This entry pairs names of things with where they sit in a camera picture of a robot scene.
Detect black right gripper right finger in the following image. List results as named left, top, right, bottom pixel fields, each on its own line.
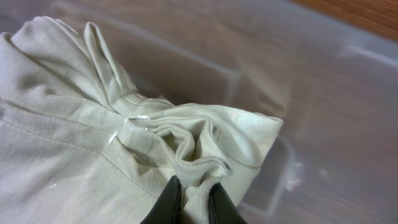
left=208, top=183, right=247, bottom=224

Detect clear plastic storage bin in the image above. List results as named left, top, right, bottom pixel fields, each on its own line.
left=1, top=0, right=397, bottom=223

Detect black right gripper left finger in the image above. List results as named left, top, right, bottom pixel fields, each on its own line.
left=141, top=175, right=182, bottom=224

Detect cream cloth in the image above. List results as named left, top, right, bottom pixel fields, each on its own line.
left=1, top=16, right=283, bottom=223

